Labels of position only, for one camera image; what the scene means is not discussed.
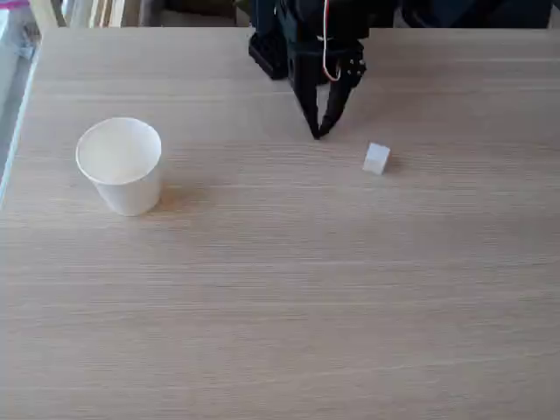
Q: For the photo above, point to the dark bag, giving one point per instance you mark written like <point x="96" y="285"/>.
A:
<point x="472" y="13"/>

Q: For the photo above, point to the small white block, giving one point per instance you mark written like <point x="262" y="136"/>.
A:
<point x="376" y="159"/>

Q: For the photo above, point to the white paper cup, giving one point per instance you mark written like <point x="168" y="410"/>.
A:
<point x="127" y="175"/>

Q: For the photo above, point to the pale wooden chair frame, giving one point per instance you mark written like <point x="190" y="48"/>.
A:
<point x="44" y="15"/>

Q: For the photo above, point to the clear plastic bag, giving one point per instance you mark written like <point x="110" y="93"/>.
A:
<point x="17" y="30"/>

